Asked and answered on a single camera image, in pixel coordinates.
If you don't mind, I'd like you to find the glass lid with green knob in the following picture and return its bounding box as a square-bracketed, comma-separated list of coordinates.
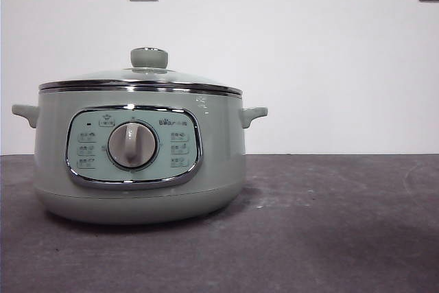
[38, 47, 244, 97]

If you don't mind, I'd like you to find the pale green electric pot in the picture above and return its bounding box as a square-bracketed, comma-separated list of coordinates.
[11, 82, 270, 226]

